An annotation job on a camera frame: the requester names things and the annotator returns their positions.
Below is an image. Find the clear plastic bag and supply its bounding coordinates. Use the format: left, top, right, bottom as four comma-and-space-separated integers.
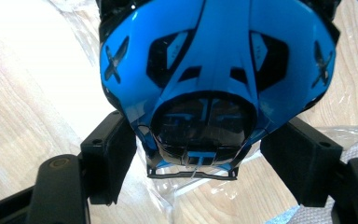
48, 0, 358, 224

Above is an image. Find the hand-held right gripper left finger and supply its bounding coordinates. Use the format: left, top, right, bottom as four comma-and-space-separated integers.
79, 109, 138, 207

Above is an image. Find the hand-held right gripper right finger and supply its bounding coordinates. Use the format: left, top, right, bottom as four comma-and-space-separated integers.
259, 116, 345, 208

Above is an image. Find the blue toy car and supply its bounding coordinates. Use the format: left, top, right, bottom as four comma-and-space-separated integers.
95, 0, 343, 181

